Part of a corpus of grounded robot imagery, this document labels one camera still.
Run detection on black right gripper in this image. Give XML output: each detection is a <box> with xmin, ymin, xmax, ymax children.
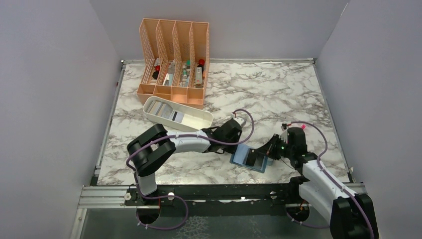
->
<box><xmin>256</xmin><ymin>133</ymin><xmax>294</xmax><ymax>160</ymax></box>

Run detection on glossy black credit card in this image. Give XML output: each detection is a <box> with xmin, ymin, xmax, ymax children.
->
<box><xmin>244</xmin><ymin>149</ymin><xmax>264</xmax><ymax>168</ymax></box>

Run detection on teal card holder wallet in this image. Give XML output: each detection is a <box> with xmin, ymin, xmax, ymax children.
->
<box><xmin>230</xmin><ymin>144</ymin><xmax>273</xmax><ymax>173</ymax></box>

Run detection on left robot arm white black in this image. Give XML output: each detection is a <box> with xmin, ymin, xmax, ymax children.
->
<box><xmin>126</xmin><ymin>117</ymin><xmax>246</xmax><ymax>205</ymax></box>

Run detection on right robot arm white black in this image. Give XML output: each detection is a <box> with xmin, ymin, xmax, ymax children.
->
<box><xmin>256</xmin><ymin>127</ymin><xmax>379</xmax><ymax>239</ymax></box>

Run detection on white oblong plastic tray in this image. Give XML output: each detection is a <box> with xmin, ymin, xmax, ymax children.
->
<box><xmin>142</xmin><ymin>96</ymin><xmax>213</xmax><ymax>132</ymax></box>

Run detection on red capped stick in organizer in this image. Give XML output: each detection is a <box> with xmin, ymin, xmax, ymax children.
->
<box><xmin>195</xmin><ymin>59</ymin><xmax>205</xmax><ymax>89</ymax></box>

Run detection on teal capped tubes in organizer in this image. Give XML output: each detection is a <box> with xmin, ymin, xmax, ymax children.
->
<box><xmin>180</xmin><ymin>59</ymin><xmax>191</xmax><ymax>87</ymax></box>

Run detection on grey box in organizer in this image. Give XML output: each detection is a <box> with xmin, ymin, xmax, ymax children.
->
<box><xmin>162</xmin><ymin>62</ymin><xmax>175</xmax><ymax>86</ymax></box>

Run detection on red black item in organizer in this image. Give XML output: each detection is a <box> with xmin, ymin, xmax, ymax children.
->
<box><xmin>152</xmin><ymin>65</ymin><xmax>160</xmax><ymax>80</ymax></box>

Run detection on peach plastic file organizer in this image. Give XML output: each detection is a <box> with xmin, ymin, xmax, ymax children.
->
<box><xmin>137</xmin><ymin>18</ymin><xmax>210</xmax><ymax>109</ymax></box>

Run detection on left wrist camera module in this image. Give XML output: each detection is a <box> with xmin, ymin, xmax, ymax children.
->
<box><xmin>232</xmin><ymin>117</ymin><xmax>246</xmax><ymax>128</ymax></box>

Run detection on black mounting rail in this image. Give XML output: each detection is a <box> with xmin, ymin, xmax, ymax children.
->
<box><xmin>123</xmin><ymin>183</ymin><xmax>311</xmax><ymax>221</ymax></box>

